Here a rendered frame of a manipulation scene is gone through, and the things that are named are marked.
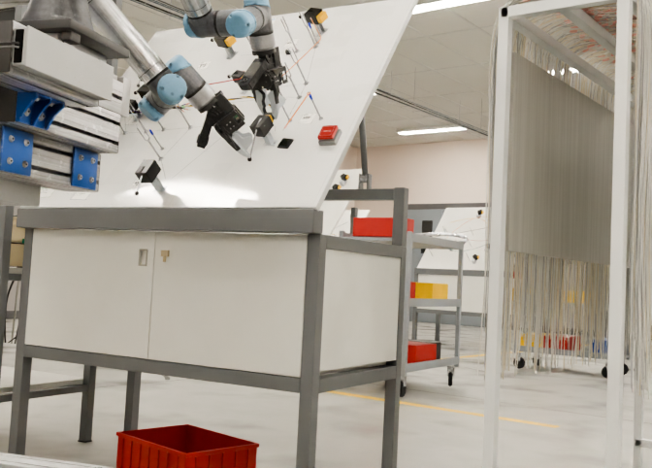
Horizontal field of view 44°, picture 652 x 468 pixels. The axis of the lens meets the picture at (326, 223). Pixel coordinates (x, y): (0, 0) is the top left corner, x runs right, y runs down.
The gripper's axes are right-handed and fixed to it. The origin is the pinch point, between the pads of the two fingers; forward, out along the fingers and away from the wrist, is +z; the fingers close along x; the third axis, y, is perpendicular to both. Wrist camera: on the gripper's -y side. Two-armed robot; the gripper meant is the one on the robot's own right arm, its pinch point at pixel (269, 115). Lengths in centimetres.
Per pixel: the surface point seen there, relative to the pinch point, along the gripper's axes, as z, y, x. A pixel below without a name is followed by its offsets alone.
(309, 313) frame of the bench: 45, -33, -33
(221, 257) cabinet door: 34.5, -31.0, -0.2
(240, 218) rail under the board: 22.2, -28.3, -7.8
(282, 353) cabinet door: 56, -40, -26
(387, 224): 132, 202, 94
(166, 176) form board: 16.4, -18.5, 30.9
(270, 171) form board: 13.3, -12.1, -7.7
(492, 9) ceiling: 59, 537, 172
